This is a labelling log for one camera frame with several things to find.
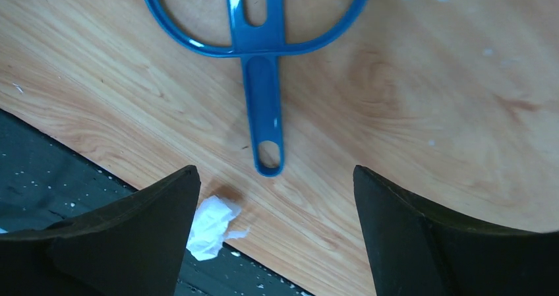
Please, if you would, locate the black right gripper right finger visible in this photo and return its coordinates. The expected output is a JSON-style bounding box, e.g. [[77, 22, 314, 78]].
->
[[353, 165, 558, 295]]

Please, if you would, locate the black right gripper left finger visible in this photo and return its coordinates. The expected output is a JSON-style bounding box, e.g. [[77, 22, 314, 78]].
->
[[1, 165, 201, 295]]

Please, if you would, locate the blue hand brush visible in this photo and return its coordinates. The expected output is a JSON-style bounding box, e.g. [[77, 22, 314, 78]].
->
[[144, 0, 368, 177]]

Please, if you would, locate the crumpled paper scrap table edge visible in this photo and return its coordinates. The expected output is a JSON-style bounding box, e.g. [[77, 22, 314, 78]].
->
[[186, 195, 249, 262]]

